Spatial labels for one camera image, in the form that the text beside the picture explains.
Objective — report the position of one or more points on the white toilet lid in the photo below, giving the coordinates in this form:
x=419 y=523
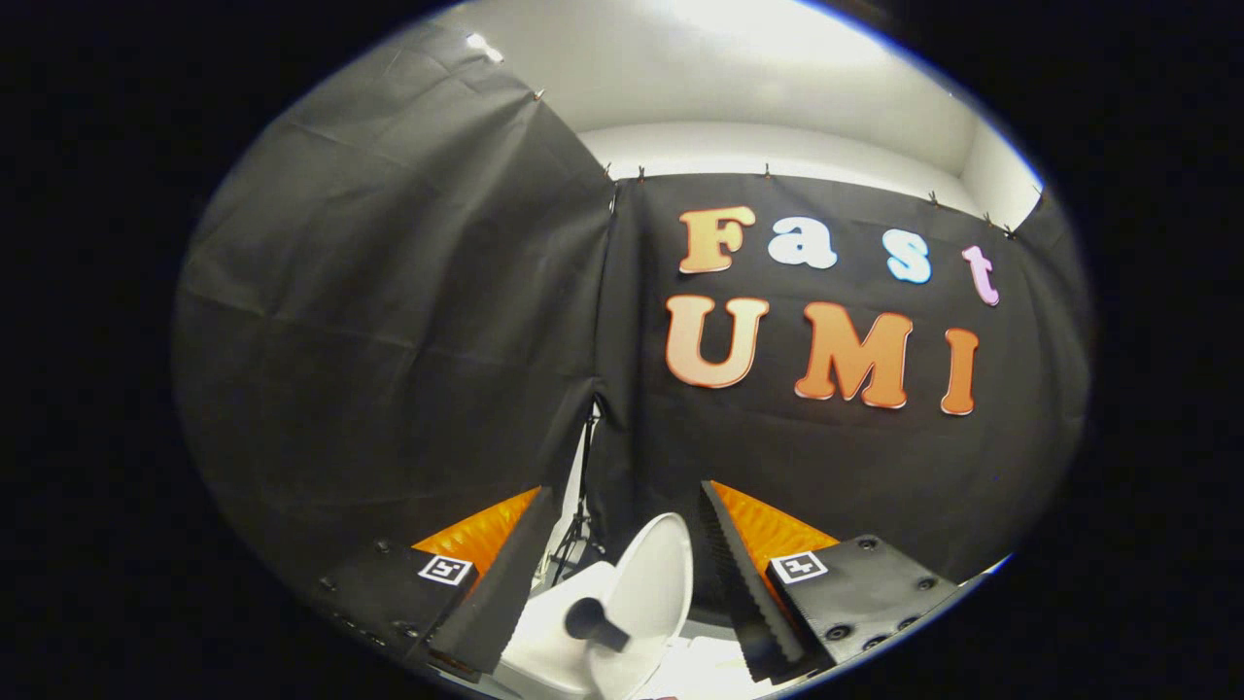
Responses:
x=651 y=574

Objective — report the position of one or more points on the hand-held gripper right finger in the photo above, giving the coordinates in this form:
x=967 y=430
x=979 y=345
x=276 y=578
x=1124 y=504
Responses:
x=748 y=603

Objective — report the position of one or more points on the small ceiling light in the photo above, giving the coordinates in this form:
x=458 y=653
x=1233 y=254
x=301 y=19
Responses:
x=484 y=47

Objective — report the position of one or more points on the black tripod stand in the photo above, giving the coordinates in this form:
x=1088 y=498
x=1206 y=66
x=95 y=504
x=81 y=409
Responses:
x=580 y=525

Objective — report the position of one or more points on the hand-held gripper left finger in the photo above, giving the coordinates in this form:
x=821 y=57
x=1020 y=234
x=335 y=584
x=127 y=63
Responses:
x=505 y=593

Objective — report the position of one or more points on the black backdrop cloth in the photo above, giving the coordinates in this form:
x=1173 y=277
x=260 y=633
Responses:
x=389 y=340

